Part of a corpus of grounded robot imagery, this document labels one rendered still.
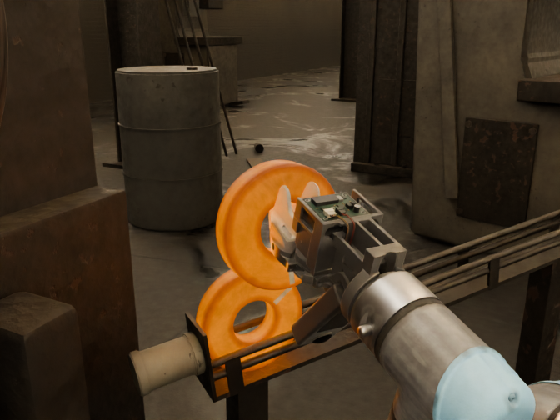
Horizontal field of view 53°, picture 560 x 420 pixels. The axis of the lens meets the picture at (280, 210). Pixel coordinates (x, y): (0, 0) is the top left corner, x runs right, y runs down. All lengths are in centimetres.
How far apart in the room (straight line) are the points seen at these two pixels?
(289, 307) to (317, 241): 30
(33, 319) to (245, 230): 25
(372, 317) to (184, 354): 36
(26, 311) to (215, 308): 24
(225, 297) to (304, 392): 114
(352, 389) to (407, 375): 145
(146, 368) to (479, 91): 237
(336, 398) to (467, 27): 182
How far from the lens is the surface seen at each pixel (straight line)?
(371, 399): 188
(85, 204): 83
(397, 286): 50
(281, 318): 84
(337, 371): 200
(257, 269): 67
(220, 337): 80
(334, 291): 55
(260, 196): 64
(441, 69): 293
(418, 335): 47
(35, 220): 78
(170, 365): 79
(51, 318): 69
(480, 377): 45
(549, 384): 63
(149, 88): 311
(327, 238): 54
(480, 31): 288
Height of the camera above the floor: 110
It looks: 18 degrees down
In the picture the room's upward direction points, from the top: straight up
